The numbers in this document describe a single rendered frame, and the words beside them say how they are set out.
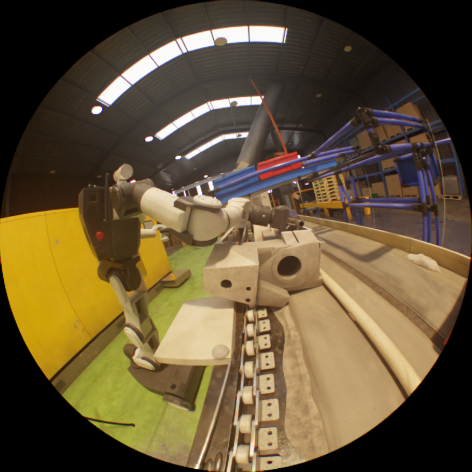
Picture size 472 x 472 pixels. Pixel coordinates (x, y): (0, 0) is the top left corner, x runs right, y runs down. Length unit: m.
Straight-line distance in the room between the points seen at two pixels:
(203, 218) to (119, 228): 0.39
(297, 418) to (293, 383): 0.09
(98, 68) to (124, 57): 1.24
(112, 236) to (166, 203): 0.32
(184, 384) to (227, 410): 0.82
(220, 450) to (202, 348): 0.26
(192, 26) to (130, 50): 2.83
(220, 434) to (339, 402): 0.20
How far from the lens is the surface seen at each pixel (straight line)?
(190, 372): 1.18
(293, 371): 0.38
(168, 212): 0.39
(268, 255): 0.49
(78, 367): 2.35
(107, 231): 0.66
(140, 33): 9.05
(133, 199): 0.51
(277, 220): 0.63
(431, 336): 0.49
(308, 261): 0.52
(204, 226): 0.38
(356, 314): 0.44
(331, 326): 0.44
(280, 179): 0.97
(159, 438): 1.34
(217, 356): 0.36
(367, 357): 0.39
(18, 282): 2.13
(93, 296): 2.34
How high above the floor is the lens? 1.08
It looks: 9 degrees down
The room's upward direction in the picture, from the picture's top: 16 degrees counter-clockwise
